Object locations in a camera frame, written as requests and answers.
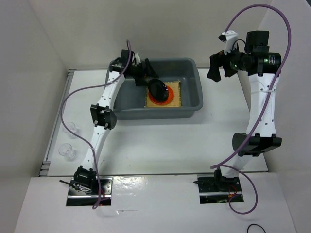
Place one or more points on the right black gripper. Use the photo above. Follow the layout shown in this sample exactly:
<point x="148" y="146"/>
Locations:
<point x="218" y="59"/>

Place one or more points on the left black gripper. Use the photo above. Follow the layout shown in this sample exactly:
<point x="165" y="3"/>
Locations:
<point x="147" y="70"/>

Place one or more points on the black round plate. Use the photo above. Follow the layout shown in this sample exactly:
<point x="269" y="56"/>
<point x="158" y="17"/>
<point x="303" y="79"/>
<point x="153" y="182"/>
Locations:
<point x="158" y="90"/>

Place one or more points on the orange plastic plate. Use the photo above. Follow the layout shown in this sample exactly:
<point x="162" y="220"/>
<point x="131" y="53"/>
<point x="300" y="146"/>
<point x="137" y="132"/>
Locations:
<point x="170" y="97"/>

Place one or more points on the square bamboo mat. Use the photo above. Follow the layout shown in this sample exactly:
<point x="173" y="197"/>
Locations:
<point x="176" y="102"/>

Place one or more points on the clear glass cup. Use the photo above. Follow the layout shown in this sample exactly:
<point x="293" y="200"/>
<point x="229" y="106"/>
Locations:
<point x="72" y="127"/>
<point x="67" y="151"/>

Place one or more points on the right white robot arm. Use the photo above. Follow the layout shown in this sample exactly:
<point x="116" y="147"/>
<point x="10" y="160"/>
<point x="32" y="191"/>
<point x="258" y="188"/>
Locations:
<point x="261" y="67"/>

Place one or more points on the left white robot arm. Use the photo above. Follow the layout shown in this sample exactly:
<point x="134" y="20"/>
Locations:
<point x="103" y="118"/>

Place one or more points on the grey plastic bin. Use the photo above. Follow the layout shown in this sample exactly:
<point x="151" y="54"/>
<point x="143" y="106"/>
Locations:
<point x="131" y="99"/>

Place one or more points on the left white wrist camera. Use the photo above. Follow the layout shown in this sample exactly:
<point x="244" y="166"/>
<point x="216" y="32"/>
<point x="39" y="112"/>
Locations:
<point x="137" y="58"/>

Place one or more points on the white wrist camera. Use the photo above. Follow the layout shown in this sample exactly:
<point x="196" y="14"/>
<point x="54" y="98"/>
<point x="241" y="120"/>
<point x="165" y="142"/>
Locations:
<point x="137" y="58"/>
<point x="229" y="38"/>

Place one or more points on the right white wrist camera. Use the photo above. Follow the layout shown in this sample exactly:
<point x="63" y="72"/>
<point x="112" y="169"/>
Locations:
<point x="229" y="38"/>

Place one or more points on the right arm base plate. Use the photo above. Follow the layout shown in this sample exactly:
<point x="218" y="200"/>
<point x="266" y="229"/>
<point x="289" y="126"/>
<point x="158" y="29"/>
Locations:
<point x="218" y="190"/>

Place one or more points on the aluminium table edge rail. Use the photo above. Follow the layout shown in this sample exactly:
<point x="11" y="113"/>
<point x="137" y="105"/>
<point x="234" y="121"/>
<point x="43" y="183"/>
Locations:
<point x="57" y="123"/>

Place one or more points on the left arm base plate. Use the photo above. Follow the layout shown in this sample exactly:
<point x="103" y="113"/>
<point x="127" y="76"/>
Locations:
<point x="79" y="195"/>

